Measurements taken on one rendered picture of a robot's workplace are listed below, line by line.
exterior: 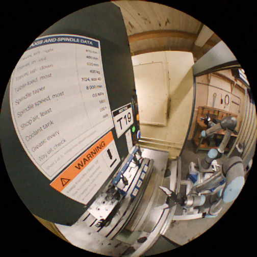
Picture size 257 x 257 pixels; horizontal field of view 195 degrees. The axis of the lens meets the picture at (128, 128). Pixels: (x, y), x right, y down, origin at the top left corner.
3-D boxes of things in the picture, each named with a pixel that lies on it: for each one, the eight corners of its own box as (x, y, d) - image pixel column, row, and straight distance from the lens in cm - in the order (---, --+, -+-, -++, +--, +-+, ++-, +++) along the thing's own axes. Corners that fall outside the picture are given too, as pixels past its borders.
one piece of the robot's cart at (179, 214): (214, 182, 259) (218, 179, 248) (213, 213, 246) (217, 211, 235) (173, 182, 199) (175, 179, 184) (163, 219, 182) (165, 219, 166)
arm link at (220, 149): (210, 155, 120) (227, 113, 100) (216, 153, 131) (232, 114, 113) (213, 162, 116) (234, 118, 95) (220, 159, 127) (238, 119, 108)
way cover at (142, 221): (169, 178, 137) (172, 174, 123) (149, 234, 126) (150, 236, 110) (151, 174, 135) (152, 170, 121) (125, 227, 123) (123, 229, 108)
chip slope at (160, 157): (165, 160, 154) (169, 151, 135) (157, 198, 124) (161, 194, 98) (125, 151, 171) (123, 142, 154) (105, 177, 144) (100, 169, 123)
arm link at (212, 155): (203, 156, 112) (208, 148, 105) (210, 155, 122) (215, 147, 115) (207, 164, 108) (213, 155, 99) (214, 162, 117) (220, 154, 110)
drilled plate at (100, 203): (119, 201, 91) (118, 200, 86) (104, 222, 95) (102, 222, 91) (102, 191, 100) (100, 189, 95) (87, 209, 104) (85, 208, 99)
